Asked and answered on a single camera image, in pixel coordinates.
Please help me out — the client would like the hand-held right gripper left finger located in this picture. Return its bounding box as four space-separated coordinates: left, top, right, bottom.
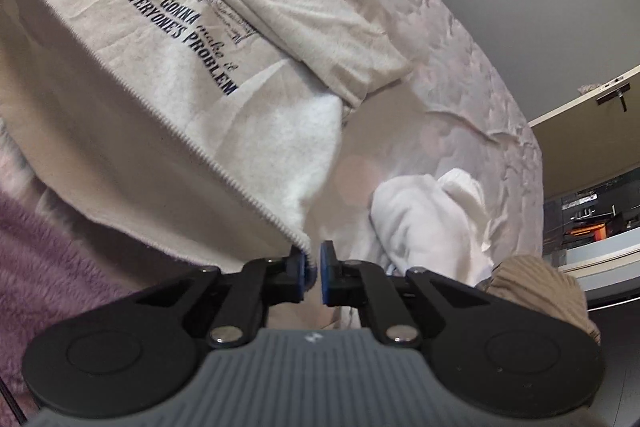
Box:
136 252 307 349

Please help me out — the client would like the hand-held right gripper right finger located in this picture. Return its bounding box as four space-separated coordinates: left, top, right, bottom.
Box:
320 241 491 348

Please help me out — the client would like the cream printed sweatshirt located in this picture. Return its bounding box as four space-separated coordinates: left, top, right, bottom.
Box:
0 0 414 269

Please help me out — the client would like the white crumpled cloth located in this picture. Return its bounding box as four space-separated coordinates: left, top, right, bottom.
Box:
369 167 497 284

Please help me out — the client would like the tan ribbed knit garment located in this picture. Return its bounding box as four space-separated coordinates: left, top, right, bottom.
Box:
476 254 602 347

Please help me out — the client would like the white pink-dotted bed cover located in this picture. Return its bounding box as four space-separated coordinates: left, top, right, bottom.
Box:
0 0 545 333

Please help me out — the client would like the purple fuzzy blanket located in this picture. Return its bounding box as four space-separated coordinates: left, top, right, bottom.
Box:
0 184 147 410

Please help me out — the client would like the dark shelf unit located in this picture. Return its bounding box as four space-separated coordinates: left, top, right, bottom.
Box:
542 174 640 308

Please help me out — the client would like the white door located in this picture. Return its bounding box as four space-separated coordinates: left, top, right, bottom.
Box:
528 64 640 202

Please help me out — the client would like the black cable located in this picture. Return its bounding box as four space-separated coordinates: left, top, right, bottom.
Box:
0 372 30 427

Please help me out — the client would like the metal door handle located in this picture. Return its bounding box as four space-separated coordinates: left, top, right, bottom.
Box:
579 79 632 112

